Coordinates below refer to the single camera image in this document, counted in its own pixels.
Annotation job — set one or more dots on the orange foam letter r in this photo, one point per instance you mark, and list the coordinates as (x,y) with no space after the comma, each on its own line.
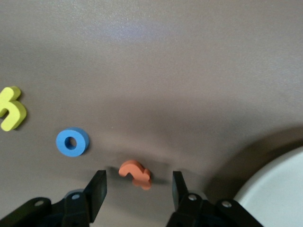
(138,175)

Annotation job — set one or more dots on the blue foam letter o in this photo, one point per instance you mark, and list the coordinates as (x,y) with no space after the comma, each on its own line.
(62,145)

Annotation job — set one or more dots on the brown table cover sheet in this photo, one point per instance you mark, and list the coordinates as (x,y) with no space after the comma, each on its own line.
(151,71)

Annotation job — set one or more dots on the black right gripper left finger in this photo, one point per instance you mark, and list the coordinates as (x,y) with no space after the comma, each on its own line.
(94,194)

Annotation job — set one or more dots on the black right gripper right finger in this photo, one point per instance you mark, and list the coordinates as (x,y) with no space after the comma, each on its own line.
(182,205)

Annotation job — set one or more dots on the beige brown plate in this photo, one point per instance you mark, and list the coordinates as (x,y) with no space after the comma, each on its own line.
(279,189)

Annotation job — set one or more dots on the yellow foam letter h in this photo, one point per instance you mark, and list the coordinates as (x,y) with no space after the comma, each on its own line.
(14,113)

